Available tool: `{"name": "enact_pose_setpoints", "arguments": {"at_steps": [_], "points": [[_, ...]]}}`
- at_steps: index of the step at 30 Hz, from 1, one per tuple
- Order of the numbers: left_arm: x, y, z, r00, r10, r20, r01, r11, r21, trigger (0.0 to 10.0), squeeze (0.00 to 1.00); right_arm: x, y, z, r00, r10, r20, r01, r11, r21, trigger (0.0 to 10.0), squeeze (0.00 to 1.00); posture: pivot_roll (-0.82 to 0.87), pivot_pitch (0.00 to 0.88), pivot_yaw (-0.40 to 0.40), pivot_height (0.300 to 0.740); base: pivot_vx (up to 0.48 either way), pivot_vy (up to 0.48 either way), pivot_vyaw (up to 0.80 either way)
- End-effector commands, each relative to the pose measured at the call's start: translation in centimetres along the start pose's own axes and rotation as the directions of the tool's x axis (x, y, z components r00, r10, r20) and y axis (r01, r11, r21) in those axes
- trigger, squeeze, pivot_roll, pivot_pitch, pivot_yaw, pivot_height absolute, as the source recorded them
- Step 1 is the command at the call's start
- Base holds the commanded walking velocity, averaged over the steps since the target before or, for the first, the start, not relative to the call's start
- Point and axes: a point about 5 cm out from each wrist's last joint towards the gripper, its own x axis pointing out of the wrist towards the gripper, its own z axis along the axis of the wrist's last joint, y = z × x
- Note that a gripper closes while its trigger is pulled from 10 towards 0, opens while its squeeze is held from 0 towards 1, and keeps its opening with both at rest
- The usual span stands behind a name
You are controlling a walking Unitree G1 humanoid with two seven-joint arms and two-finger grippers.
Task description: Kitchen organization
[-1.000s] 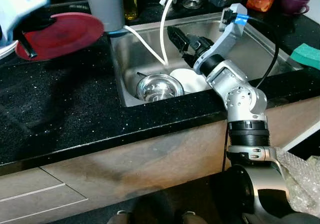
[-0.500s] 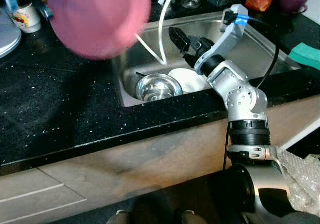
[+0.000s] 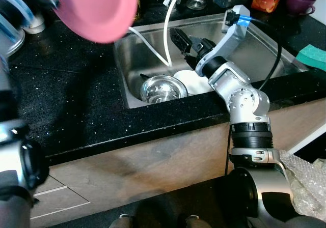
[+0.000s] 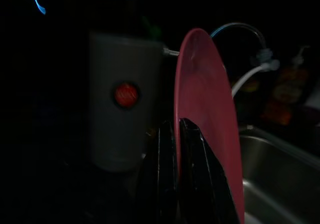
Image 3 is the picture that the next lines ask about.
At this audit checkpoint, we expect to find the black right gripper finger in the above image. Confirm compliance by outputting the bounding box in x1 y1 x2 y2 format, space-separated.
171 27 192 55

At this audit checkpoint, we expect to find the stainless steel bowl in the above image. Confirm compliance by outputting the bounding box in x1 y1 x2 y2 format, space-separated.
139 74 189 104

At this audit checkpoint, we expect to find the pink round plate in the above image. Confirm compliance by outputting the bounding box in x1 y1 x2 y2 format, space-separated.
43 0 140 44

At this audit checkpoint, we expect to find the white round bowl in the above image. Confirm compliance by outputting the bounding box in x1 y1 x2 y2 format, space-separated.
173 69 215 97

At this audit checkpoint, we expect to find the round metal sink strainer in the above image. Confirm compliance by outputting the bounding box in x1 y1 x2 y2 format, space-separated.
186 0 206 10

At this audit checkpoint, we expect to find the stainless steel sink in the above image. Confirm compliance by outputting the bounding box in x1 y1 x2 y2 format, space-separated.
113 13 309 109

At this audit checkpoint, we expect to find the yellow oil bottle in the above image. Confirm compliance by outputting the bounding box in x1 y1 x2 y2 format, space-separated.
133 0 141 20

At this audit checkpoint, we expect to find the purple cup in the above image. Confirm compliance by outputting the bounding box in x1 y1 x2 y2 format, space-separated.
285 0 317 16

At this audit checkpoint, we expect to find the green sponge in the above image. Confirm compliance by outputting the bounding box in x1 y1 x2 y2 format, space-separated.
295 45 326 72

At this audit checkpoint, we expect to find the white printed mug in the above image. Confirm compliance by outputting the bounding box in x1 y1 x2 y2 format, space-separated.
23 12 47 35

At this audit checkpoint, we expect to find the clear bubble wrap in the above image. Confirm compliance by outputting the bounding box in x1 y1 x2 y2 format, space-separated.
278 149 326 221

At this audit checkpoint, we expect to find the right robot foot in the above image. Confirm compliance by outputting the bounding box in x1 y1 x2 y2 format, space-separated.
184 214 212 228

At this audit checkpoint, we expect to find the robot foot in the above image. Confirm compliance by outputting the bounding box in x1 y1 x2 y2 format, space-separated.
110 214 134 228
184 214 212 228

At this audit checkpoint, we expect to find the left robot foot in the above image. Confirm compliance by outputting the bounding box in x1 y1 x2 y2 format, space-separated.
110 214 134 228

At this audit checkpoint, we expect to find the white flexible hose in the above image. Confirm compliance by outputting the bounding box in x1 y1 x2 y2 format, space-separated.
127 0 191 67

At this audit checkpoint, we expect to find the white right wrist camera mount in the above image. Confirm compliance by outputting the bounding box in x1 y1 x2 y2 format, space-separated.
196 5 252 76

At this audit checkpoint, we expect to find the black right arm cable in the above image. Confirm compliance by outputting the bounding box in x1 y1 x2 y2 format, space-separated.
226 9 284 94

